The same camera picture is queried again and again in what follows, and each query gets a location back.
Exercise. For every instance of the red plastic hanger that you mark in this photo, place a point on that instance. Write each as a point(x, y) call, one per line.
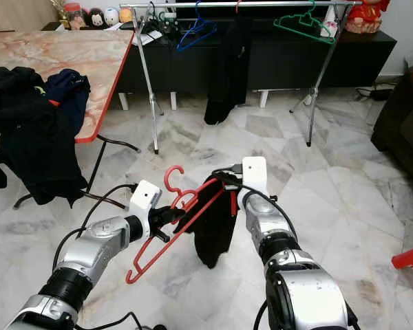
point(131, 276)
point(239, 6)

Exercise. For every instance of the black jacket green logo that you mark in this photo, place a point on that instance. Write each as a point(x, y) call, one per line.
point(41, 165)

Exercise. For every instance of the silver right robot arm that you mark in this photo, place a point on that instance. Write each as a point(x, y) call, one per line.
point(310, 295)

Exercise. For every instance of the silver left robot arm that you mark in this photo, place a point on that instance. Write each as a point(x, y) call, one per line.
point(89, 254)

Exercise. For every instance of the blue plastic hanger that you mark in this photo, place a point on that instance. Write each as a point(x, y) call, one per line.
point(198, 19)

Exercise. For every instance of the green plastic hanger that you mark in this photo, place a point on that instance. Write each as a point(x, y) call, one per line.
point(311, 14)

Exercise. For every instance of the long black garment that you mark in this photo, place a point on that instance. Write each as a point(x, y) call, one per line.
point(227, 69)

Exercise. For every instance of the navy blue garment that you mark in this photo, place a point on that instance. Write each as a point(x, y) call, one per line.
point(72, 93)

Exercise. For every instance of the white papers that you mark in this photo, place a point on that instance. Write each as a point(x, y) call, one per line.
point(150, 37)

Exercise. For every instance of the dark grey fabric sofa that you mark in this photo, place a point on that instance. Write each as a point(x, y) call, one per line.
point(399, 137)

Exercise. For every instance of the silver metal clothes rack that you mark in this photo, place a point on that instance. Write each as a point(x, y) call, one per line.
point(261, 4)

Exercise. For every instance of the black TV console cabinet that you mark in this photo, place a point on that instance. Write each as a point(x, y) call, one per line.
point(365, 62)

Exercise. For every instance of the black flat television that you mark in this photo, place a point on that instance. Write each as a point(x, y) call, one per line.
point(275, 1)

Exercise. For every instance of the white tissue pack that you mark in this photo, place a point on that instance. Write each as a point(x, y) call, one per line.
point(329, 24)

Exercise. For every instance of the marble top dining table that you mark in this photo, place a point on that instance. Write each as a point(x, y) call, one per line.
point(69, 55)

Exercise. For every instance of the yellow round toy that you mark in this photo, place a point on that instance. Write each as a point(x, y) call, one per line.
point(125, 15)

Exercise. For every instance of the white round toy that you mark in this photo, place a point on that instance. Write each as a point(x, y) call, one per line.
point(110, 16)

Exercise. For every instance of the black round toy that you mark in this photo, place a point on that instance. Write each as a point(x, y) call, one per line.
point(94, 17)

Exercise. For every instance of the red robed figurine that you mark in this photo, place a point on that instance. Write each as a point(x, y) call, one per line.
point(366, 17)

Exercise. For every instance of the glass jar red lid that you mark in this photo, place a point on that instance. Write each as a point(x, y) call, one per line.
point(73, 17)

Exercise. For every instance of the gold trophy blue ball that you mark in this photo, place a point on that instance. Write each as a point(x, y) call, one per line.
point(58, 14)

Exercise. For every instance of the light wooden sideboard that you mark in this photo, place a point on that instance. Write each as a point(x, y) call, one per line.
point(20, 14)

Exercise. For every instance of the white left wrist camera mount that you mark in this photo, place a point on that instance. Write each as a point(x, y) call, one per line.
point(146, 199)

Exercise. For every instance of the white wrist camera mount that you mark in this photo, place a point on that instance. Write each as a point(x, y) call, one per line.
point(146, 199)
point(255, 173)

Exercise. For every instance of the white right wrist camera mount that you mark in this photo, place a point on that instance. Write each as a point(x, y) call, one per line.
point(255, 173)

